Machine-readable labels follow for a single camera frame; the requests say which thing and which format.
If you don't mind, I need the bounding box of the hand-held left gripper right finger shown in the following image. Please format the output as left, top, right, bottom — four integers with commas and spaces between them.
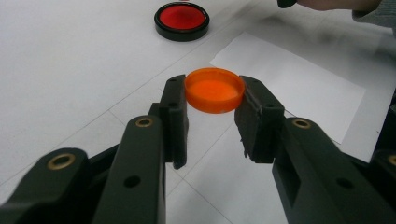
233, 75, 396, 224

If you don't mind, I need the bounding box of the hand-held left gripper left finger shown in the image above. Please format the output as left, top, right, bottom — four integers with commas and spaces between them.
92, 74, 190, 224

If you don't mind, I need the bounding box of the orange stamp cap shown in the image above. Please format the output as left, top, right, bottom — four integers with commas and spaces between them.
184, 67, 247, 115

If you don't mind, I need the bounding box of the white paper sheet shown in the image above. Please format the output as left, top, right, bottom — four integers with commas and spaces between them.
208, 31, 367, 146

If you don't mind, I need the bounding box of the red ink pad black case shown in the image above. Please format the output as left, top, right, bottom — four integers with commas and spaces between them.
153, 1, 210, 43

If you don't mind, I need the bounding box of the white table mat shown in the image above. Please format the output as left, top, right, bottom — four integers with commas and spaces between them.
0, 0, 396, 224

